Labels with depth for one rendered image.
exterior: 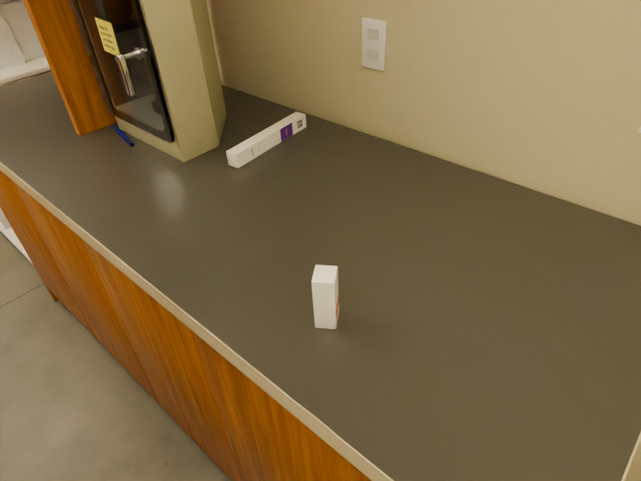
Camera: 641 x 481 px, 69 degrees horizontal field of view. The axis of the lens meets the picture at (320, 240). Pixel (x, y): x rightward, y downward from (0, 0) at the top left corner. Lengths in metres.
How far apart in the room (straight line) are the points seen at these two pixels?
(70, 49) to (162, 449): 1.25
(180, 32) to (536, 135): 0.79
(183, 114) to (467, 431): 0.91
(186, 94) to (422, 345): 0.79
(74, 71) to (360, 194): 0.84
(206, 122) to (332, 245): 0.52
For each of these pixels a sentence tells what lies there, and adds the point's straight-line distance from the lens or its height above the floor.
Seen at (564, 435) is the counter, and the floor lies 0.94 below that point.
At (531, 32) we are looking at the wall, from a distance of 1.05.
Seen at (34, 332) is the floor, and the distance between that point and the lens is 2.38.
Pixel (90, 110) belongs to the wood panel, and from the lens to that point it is 1.51.
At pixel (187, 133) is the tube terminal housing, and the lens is 1.22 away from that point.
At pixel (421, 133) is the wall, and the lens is 1.23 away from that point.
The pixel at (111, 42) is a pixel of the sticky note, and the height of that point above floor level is 1.20.
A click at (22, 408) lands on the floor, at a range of 2.13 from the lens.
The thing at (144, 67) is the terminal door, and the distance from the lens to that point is 1.18.
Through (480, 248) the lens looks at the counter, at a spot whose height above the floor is 0.94.
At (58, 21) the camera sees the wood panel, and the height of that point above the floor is 1.23.
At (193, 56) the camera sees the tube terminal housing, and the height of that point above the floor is 1.17.
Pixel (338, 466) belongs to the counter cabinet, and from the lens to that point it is 0.81.
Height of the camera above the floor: 1.51
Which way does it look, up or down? 39 degrees down
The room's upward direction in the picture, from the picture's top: 3 degrees counter-clockwise
